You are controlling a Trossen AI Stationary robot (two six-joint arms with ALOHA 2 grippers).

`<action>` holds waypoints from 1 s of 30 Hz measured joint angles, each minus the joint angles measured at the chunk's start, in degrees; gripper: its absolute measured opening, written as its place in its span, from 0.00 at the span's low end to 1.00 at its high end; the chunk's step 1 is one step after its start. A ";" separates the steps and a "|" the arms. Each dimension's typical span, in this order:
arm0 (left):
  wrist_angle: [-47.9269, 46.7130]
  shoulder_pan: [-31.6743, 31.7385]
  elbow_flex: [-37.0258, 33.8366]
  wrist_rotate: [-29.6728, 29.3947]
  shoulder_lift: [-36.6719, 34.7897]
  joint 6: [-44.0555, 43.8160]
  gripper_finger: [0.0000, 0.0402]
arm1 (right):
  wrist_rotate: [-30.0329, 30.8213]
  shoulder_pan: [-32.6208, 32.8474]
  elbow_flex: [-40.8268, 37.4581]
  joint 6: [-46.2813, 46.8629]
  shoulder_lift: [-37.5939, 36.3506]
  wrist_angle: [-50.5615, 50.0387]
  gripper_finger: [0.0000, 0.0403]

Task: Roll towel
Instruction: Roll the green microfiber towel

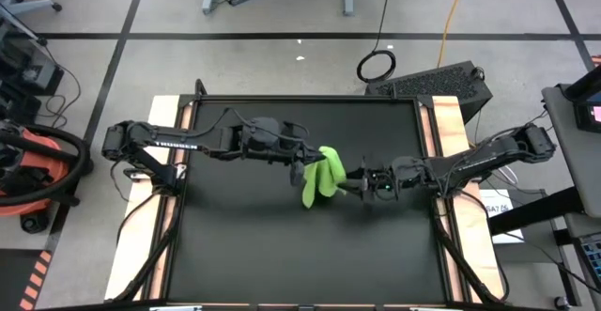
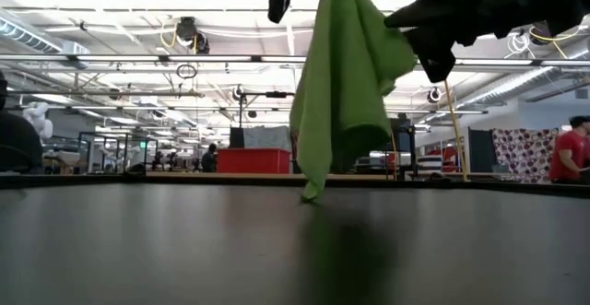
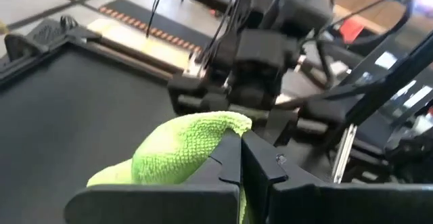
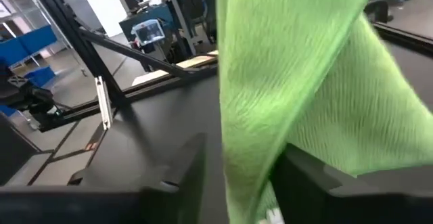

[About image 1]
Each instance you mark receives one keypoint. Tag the black table mat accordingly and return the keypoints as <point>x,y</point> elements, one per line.
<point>263,254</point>

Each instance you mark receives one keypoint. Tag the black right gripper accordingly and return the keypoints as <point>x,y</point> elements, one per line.
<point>382,181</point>

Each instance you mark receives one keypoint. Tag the orange black hazard mat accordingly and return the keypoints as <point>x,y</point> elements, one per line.
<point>19,278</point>

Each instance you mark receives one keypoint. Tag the black caster wheel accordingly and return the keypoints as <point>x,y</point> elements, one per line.
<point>562,302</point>

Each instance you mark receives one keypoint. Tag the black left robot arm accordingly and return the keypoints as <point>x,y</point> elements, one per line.
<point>141,135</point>

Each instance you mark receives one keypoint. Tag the green microfibre towel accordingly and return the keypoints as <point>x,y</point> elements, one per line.
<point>324,175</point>

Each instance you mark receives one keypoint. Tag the black metal beam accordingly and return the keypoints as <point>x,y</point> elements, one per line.
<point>535,212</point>

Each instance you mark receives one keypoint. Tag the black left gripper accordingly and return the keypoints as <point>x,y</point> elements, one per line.
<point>291,149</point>

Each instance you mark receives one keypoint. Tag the black perforated computer tower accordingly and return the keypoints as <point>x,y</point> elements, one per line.
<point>432,85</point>

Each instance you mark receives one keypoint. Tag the grey side table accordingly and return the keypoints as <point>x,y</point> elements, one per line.
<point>577,160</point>

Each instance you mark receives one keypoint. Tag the white paper sheet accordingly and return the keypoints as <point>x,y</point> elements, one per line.
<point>509,236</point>

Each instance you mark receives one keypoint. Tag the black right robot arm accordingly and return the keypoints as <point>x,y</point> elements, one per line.
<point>493,153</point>

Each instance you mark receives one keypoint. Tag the black device with pink screen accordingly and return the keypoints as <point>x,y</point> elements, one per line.
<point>587,109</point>

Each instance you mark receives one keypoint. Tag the orange vacuum cleaner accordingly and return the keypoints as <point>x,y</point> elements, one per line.
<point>47,160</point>

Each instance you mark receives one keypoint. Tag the keypad with blue keys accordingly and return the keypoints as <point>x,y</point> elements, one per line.
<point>592,257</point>

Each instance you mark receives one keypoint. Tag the black equipment box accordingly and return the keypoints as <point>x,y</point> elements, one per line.
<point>28,66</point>

